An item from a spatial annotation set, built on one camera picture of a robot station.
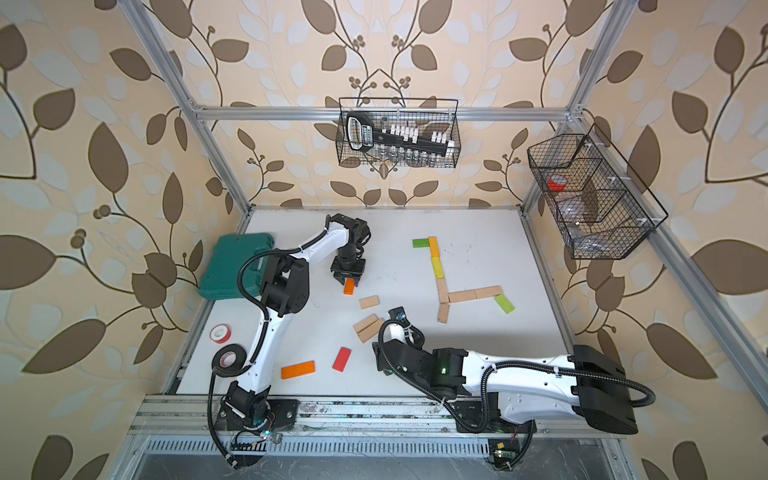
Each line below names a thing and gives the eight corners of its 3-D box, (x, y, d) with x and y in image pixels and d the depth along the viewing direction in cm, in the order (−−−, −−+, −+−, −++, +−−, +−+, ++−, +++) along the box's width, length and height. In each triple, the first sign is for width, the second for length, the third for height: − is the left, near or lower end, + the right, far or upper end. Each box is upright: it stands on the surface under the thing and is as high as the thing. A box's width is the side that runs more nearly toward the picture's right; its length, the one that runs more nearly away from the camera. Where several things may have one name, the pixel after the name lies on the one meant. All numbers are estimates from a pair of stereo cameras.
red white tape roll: (210, 343, 89) (206, 340, 87) (216, 328, 92) (212, 324, 90) (228, 343, 89) (223, 340, 87) (233, 328, 92) (229, 324, 90)
